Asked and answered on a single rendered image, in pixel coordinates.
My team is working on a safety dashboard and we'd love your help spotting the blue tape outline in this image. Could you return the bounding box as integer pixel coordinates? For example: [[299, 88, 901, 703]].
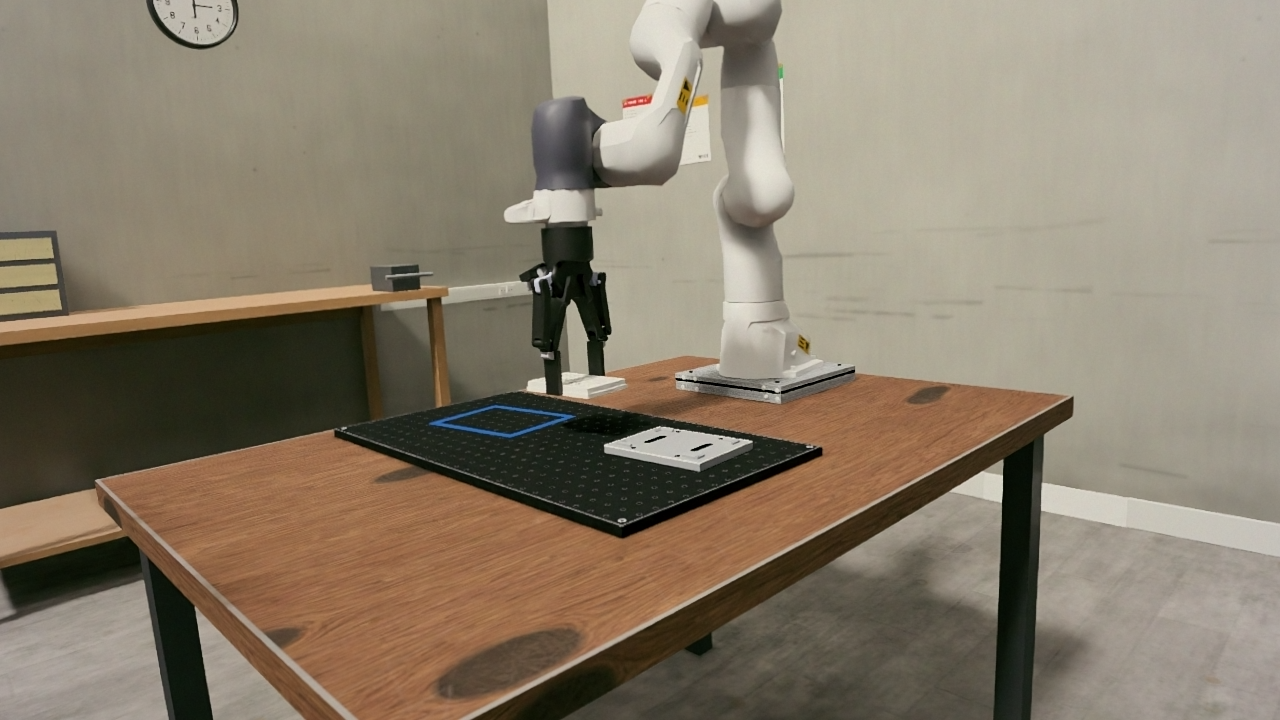
[[431, 405, 573, 438]]

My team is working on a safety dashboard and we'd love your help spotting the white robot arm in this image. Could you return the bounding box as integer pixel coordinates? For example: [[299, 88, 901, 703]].
[[504, 0, 824, 379]]

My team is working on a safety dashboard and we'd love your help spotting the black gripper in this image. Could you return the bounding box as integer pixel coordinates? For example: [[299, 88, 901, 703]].
[[530, 225, 611, 396]]

